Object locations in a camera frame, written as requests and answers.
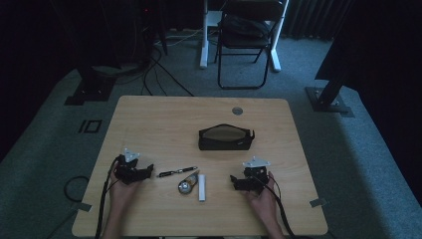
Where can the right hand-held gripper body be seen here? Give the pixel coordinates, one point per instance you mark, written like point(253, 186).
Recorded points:
point(255, 177)

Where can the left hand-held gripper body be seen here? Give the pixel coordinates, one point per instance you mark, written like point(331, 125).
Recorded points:
point(127, 171)

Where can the black pen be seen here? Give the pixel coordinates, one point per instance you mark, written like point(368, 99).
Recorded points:
point(177, 172)

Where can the white eraser stick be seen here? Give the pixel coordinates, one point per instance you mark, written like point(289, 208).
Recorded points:
point(202, 187)

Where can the black pencil case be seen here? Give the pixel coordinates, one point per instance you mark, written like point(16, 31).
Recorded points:
point(225, 139)

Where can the person's left hand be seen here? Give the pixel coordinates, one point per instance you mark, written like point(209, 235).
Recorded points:
point(121, 192)

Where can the person's right hand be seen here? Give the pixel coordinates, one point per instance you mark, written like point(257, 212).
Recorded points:
point(263, 200)

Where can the black floor tape mark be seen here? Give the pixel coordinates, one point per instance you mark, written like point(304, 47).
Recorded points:
point(90, 126)

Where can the grey tape strip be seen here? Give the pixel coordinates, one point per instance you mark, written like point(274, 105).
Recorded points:
point(81, 207)
point(318, 202)

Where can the grey round table grommet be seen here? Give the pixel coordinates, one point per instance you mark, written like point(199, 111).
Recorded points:
point(237, 111)

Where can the black stand with square base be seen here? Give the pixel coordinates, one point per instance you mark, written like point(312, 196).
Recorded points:
point(89, 89)

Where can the black slanted stand with base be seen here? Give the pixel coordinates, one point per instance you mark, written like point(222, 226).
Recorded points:
point(326, 99)

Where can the black folding chair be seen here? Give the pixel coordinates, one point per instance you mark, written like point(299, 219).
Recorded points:
point(242, 43)

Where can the dark equipment rack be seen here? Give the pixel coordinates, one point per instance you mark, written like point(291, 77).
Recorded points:
point(132, 33)

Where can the black bag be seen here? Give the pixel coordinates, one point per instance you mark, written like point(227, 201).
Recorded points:
point(245, 25)

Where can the dark pleated curtain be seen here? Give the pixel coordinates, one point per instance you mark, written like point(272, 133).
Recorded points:
point(312, 20)

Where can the white desk frame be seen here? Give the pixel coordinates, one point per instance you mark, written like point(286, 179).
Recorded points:
point(204, 49)

